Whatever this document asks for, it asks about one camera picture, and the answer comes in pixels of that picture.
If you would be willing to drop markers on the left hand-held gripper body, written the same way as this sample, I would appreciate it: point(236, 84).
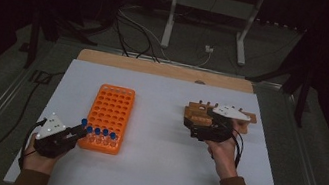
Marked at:
point(48, 145)

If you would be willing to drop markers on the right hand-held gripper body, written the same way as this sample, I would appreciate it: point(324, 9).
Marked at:
point(216, 133)

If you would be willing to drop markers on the blue-capped test tube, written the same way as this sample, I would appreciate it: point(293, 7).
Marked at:
point(105, 132)
point(89, 129)
point(97, 131)
point(84, 122)
point(113, 135)

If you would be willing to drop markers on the wooden tube rack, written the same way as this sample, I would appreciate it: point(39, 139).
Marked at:
point(197, 113)

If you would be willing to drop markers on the orange plastic tube rack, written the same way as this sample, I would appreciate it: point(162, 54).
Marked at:
point(111, 107)

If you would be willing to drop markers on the person's left hand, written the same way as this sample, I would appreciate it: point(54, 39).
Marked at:
point(37, 164)

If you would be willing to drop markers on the person's right hand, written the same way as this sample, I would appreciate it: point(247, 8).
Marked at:
point(225, 158)

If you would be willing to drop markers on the white board sheet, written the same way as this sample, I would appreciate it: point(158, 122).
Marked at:
point(158, 159)

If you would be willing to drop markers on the white plug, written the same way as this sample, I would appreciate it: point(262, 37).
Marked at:
point(209, 49)

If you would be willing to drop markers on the black tripod stand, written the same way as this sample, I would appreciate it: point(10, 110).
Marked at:
point(34, 40)
point(302, 95)

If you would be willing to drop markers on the grey metal frame stand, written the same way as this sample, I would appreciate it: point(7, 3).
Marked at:
point(214, 4)

